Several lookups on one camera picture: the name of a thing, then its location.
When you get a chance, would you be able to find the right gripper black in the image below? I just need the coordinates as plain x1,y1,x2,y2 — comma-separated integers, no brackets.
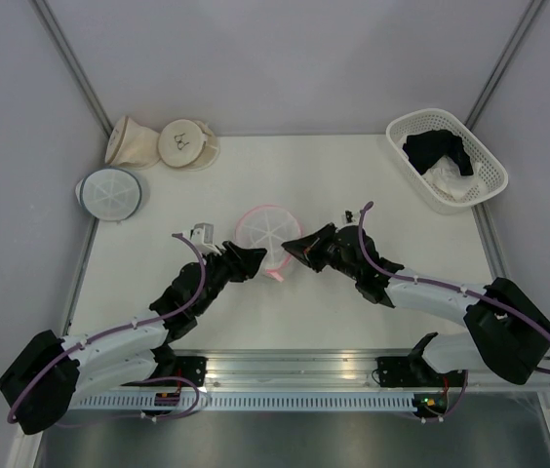
282,223,360,281

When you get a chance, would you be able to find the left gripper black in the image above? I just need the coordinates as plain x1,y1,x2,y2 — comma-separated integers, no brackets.
194,240,267,314

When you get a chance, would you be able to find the pink-trimmed mesh laundry bag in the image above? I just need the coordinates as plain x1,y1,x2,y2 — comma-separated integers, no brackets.
234,205,302,282

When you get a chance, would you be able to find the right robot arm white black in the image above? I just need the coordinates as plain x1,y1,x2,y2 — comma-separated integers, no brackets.
282,223,550,385

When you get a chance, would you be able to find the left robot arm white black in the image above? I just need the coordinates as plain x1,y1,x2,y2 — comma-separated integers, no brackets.
0,241,267,435

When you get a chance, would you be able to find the beige laundry bag bra logo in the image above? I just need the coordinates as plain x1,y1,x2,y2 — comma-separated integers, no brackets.
158,119,220,172

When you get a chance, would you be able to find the grey-trimmed mesh laundry bag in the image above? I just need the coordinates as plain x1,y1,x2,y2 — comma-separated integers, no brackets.
75,167,150,222

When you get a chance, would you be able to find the beige laundry bag left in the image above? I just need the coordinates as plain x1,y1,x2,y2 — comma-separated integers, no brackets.
104,116,160,170

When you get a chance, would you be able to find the black garment in basket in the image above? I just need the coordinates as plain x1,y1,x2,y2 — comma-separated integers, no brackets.
403,130,474,176

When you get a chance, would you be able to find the white garment in basket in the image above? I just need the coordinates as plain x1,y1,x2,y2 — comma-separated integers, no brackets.
422,156,489,202

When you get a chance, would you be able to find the white perforated plastic basket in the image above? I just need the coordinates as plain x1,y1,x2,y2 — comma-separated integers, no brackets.
385,108,509,215

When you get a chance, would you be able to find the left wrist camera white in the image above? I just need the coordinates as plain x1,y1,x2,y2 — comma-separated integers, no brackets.
181,222,220,255

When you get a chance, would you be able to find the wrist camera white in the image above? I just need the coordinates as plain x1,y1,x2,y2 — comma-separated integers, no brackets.
181,222,220,255
342,211,360,224

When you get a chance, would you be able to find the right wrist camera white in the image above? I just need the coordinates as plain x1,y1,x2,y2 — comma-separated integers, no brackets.
342,211,360,224

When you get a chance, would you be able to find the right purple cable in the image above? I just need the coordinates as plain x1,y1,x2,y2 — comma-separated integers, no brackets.
358,201,550,425

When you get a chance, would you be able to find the aluminium mounting rail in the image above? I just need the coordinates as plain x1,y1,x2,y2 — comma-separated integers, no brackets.
108,348,550,391

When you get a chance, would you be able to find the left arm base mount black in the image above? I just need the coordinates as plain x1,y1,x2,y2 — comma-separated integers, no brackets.
150,356,207,387

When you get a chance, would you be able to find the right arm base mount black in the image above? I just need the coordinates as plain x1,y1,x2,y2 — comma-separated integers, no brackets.
374,356,465,389

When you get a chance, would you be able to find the white slotted cable duct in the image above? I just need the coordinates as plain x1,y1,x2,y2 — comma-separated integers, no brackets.
70,390,417,412

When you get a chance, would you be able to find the right aluminium frame post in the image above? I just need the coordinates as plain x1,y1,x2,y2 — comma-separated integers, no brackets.
465,0,548,130

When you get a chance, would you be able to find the aluminium frame post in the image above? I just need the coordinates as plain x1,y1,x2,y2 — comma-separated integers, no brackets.
29,0,113,137
465,0,548,130

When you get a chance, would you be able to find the left aluminium frame post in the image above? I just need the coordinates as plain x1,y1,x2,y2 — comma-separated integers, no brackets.
29,0,113,137

